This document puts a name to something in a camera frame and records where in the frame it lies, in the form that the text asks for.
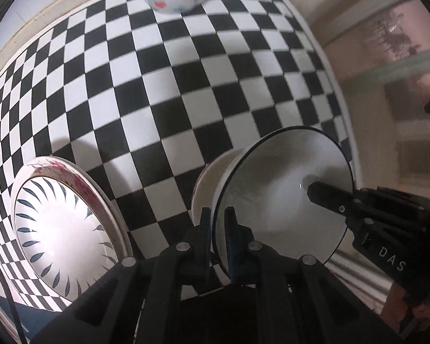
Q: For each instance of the blue rim white bowl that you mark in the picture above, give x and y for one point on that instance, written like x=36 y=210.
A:
x=279 y=186
x=215 y=179

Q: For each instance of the large white plate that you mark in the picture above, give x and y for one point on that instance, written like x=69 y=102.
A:
x=123 y=229

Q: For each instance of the blue striped white plate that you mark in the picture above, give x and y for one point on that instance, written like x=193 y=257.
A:
x=64 y=236

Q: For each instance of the black and white checkered cloth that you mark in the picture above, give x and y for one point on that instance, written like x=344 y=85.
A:
x=165 y=96

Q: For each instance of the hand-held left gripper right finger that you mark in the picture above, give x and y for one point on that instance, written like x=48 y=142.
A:
x=231 y=236

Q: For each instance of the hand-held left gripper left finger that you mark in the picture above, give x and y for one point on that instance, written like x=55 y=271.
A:
x=204 y=229

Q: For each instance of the person's right forearm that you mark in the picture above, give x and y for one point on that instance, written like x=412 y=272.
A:
x=397 y=301

